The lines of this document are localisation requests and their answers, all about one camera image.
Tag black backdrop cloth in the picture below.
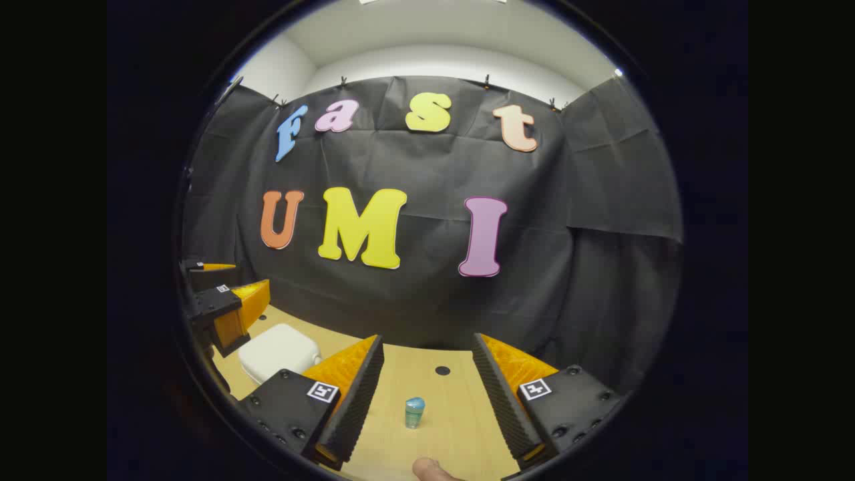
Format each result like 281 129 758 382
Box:
182 75 683 395

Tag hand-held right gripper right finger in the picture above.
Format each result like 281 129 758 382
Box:
472 332 625 472

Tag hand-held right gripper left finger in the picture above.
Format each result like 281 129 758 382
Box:
238 334 385 472

